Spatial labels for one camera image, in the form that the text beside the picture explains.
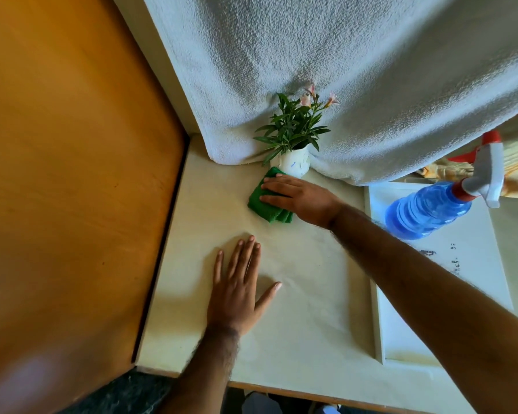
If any person's right hand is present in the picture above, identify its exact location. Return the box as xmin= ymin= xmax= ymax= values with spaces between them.
xmin=259 ymin=174 xmax=344 ymax=230

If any person's left hand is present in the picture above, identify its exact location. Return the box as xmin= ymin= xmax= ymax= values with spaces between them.
xmin=206 ymin=235 xmax=283 ymax=337

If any green cleaning cloth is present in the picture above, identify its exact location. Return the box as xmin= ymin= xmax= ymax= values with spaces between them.
xmin=247 ymin=166 xmax=294 ymax=224

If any person's left forearm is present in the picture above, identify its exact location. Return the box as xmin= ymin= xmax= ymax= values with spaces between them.
xmin=157 ymin=325 xmax=241 ymax=414

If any person's right forearm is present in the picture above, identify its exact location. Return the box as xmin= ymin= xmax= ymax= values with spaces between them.
xmin=329 ymin=204 xmax=518 ymax=414

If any white flower pot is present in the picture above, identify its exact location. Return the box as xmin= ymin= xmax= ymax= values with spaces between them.
xmin=270 ymin=145 xmax=311 ymax=179

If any green plant with pink flowers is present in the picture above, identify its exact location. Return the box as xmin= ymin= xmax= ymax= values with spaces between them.
xmin=253 ymin=83 xmax=340 ymax=165

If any white terry towel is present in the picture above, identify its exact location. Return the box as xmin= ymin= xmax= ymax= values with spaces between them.
xmin=142 ymin=0 xmax=518 ymax=186

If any blue spray bottle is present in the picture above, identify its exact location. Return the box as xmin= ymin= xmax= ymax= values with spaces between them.
xmin=384 ymin=130 xmax=506 ymax=241

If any wooden cabinet panel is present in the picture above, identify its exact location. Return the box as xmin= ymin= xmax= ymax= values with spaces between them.
xmin=0 ymin=0 xmax=188 ymax=414

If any white tray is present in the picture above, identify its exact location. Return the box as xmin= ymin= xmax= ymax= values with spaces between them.
xmin=364 ymin=182 xmax=514 ymax=366

